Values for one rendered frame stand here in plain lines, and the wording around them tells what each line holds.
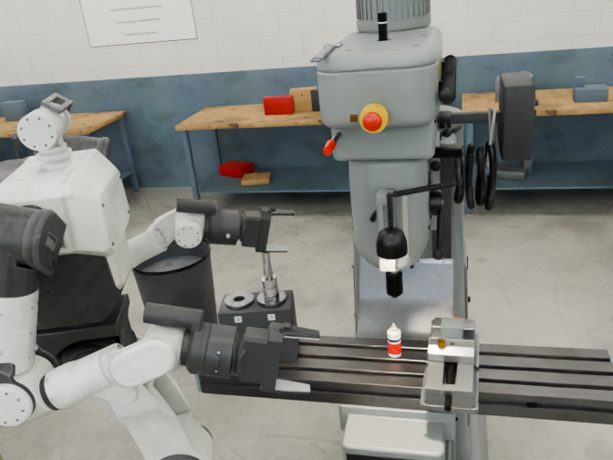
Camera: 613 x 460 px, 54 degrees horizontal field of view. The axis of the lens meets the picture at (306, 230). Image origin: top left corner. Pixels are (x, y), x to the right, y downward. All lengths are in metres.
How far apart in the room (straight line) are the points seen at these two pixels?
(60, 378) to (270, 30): 5.11
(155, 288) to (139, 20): 3.60
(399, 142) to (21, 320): 0.86
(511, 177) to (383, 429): 3.88
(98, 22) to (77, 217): 5.62
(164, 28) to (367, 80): 5.14
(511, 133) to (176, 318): 1.09
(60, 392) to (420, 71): 0.90
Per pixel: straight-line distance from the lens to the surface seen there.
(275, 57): 5.97
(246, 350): 1.01
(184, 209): 1.47
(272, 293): 1.79
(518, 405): 1.78
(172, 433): 1.45
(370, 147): 1.42
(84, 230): 1.12
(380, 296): 2.08
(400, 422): 1.81
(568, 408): 1.80
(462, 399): 1.65
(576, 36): 5.80
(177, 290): 3.42
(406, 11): 1.65
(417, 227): 1.53
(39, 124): 1.16
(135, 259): 1.52
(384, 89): 1.28
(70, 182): 1.12
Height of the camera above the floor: 2.07
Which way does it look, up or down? 24 degrees down
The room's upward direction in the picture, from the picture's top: 6 degrees counter-clockwise
